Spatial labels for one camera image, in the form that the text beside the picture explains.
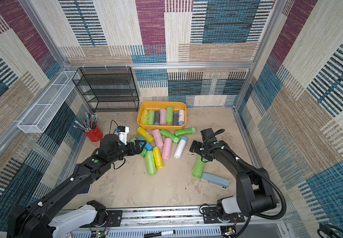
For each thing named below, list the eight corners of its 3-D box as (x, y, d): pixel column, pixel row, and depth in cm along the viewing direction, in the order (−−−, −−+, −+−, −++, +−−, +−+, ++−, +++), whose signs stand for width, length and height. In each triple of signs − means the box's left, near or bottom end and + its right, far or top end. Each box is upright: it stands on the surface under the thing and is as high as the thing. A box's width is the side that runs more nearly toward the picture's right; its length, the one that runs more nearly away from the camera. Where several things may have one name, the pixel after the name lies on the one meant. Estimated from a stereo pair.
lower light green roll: (148, 176, 88) (147, 174, 86) (146, 153, 97) (145, 151, 95) (156, 174, 88) (156, 172, 86) (154, 151, 98) (153, 149, 96)
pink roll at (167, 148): (161, 158, 94) (161, 156, 93) (164, 139, 104) (164, 137, 102) (169, 159, 94) (169, 157, 92) (172, 139, 103) (172, 137, 101)
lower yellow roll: (157, 169, 91) (156, 167, 88) (152, 150, 99) (151, 147, 97) (164, 167, 92) (164, 164, 89) (158, 148, 100) (158, 145, 98)
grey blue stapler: (199, 180, 87) (201, 177, 83) (201, 174, 89) (202, 171, 85) (226, 190, 83) (229, 187, 79) (227, 183, 85) (230, 180, 81)
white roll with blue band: (173, 157, 95) (173, 155, 93) (181, 137, 104) (181, 135, 103) (180, 159, 94) (180, 157, 92) (188, 139, 103) (188, 137, 102)
